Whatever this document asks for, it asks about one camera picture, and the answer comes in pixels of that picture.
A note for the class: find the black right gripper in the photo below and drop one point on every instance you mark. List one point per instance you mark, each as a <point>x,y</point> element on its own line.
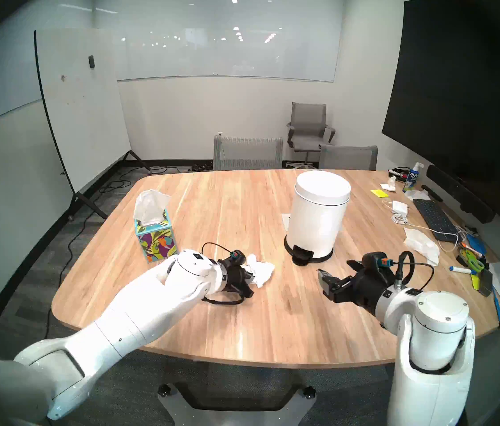
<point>365,287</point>

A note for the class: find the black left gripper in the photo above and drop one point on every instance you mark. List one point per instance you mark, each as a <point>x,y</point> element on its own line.
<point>236,278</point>

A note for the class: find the white pedal trash bin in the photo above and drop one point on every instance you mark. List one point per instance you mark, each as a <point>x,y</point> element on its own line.
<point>318,212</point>

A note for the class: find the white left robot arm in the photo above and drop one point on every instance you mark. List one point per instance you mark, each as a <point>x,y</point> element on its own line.
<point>143,305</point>

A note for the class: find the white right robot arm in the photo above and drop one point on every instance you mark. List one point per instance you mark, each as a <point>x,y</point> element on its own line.
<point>436,341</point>

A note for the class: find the large crumpled white tissue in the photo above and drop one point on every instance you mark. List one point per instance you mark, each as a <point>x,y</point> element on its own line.
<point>420,245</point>

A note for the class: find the small crumpled white tissue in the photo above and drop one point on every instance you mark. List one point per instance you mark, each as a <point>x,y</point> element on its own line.
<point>388,185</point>

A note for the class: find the colourful leaf print tissue box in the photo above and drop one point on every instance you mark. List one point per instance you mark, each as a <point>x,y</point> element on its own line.
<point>159,241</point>

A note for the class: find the flat white tissue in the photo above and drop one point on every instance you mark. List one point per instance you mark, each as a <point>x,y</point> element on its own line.
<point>416,195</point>

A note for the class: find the white tissue in box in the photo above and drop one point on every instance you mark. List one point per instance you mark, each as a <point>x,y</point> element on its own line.
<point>152,205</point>

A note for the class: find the white power adapter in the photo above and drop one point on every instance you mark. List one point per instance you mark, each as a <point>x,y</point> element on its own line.
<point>400,207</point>

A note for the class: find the yellow sticky note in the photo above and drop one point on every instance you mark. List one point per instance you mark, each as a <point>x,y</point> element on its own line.
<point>379,193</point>

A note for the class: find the black keyboard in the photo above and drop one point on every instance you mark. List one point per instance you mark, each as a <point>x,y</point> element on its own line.
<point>436,218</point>

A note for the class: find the red and black marker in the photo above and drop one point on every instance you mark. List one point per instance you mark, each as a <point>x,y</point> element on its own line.
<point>398,173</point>

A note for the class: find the grey fabric back chair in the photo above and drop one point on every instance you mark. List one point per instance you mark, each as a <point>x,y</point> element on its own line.
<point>347,158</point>

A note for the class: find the whiteboard cleaner spray bottle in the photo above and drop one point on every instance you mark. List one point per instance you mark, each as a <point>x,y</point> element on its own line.
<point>412,179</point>

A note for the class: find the blue whiteboard marker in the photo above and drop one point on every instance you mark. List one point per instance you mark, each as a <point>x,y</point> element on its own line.
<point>463,270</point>

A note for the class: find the grey mesh back chair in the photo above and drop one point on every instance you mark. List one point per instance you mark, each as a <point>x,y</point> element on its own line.
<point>247,152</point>

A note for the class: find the black video bar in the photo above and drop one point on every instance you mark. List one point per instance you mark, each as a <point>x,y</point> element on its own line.
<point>458,192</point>

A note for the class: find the dark grey block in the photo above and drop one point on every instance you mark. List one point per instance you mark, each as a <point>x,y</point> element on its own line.
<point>485,282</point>

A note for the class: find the grey office chair with armrests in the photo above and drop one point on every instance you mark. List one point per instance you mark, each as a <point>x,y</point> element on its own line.
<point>307,123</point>

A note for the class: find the blue pen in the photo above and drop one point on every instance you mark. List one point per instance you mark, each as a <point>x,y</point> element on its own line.
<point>497,305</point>

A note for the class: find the mobile whiteboard on stand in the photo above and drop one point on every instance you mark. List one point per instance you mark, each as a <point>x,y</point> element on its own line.
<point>81,96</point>

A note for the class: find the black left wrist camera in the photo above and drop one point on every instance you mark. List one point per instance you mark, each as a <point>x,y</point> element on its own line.
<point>236,257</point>

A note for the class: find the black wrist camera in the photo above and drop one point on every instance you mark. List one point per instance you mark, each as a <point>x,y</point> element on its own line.
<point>236,257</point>
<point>376,259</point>

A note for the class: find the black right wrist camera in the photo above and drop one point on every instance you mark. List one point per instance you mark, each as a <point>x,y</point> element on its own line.
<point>376,259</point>

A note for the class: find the large black wall screen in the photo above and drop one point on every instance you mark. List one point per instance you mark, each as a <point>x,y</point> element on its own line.
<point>458,88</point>

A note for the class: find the wide glass wall whiteboard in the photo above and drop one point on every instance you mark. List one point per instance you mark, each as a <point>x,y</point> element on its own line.
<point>232,30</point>

